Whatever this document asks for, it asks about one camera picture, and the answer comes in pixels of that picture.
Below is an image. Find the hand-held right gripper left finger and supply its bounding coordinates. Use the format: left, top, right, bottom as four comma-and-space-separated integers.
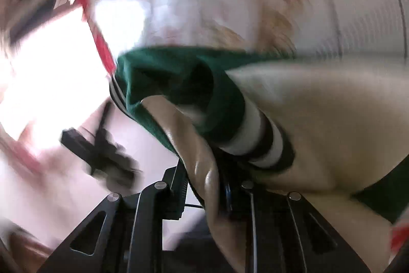
37, 165, 190, 273

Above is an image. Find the green and cream varsity jacket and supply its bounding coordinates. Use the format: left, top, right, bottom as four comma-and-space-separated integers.
109, 47, 409, 273

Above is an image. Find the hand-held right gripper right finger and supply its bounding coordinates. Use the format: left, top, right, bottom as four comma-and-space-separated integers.
222, 181, 361, 273

